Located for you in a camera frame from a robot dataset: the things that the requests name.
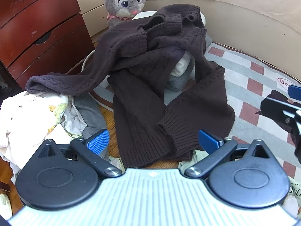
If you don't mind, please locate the folded grey sweater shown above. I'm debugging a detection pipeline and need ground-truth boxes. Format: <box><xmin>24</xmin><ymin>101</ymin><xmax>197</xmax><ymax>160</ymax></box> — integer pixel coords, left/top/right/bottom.
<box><xmin>166</xmin><ymin>34</ymin><xmax>212</xmax><ymax>92</ymax></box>

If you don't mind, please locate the cream cabinet behind bunny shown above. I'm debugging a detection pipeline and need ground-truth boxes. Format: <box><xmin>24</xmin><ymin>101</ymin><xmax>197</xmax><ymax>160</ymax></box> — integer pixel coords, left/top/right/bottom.
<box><xmin>77</xmin><ymin>0</ymin><xmax>108</xmax><ymax>37</ymax></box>

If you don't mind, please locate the dark brown cable-knit sweater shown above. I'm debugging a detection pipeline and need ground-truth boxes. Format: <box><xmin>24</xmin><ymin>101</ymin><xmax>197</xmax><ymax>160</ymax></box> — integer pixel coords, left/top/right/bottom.
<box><xmin>26</xmin><ymin>4</ymin><xmax>235</xmax><ymax>168</ymax></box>

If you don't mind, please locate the folded white sweater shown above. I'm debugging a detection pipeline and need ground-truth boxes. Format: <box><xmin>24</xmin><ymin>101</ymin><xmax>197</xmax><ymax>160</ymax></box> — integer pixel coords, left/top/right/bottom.
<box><xmin>133</xmin><ymin>11</ymin><xmax>192</xmax><ymax>77</ymax></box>

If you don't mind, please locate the pile of white clothes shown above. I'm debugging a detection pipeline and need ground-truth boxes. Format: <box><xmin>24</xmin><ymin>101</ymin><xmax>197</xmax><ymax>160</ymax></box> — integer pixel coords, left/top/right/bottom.
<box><xmin>1</xmin><ymin>91</ymin><xmax>110</xmax><ymax>183</ymax></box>

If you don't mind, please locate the grey plush bunny toy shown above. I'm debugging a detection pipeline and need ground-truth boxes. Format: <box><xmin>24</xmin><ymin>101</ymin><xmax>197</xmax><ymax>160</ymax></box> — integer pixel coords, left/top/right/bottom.
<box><xmin>105</xmin><ymin>0</ymin><xmax>146</xmax><ymax>29</ymax></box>

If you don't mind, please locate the red wooden drawer cabinet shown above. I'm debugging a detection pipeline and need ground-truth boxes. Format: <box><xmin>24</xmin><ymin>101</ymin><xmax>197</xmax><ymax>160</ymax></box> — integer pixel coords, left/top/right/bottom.
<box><xmin>1</xmin><ymin>0</ymin><xmax>94</xmax><ymax>89</ymax></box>

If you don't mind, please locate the checkered pink grey rug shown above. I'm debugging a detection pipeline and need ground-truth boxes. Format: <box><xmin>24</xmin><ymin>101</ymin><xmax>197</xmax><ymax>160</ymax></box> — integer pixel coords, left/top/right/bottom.
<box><xmin>90</xmin><ymin>42</ymin><xmax>301</xmax><ymax>215</ymax></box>

